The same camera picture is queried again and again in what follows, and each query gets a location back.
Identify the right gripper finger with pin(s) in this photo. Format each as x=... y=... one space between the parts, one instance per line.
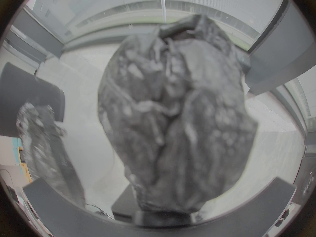
x=126 y=204

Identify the black plastic bag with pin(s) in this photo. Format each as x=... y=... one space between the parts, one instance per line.
x=44 y=144

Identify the black plastic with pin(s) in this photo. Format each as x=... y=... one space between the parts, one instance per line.
x=177 y=112

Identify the dark grey round chair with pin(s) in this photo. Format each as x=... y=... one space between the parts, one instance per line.
x=27 y=95

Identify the window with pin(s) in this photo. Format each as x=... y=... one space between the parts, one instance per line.
x=123 y=4

